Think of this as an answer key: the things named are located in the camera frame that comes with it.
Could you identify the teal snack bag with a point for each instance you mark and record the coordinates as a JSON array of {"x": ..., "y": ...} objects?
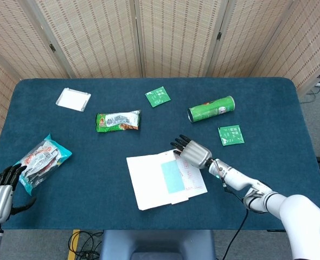
[{"x": 46, "y": 159}]

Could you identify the black table control panel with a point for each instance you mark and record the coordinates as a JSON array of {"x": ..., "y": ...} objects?
[{"x": 276, "y": 230}]

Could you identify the woven folding screen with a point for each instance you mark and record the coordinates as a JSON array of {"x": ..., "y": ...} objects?
[{"x": 95, "y": 40}]

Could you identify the green snack bag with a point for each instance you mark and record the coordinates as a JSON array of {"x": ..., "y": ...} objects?
[{"x": 118, "y": 121}]

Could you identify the green chips can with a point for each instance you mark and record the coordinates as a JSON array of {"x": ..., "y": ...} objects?
[{"x": 211, "y": 109}]

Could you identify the dark blue tablecloth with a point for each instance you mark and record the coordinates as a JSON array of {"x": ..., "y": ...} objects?
[{"x": 95, "y": 189}]

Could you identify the white plastic tray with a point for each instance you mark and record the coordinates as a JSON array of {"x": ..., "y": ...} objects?
[{"x": 73, "y": 98}]

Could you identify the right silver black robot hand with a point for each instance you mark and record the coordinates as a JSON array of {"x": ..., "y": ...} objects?
[{"x": 196, "y": 155}]

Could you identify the light blue paper card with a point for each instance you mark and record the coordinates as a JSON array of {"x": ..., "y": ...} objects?
[{"x": 172, "y": 177}]

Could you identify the green tea sachet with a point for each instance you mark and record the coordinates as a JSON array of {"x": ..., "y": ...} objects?
[
  {"x": 157, "y": 97},
  {"x": 230, "y": 135}
]

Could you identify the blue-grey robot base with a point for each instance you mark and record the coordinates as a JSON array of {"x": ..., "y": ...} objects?
[{"x": 157, "y": 243}]

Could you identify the yellow cover notebook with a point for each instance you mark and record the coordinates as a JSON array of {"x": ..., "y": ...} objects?
[{"x": 143, "y": 178}]

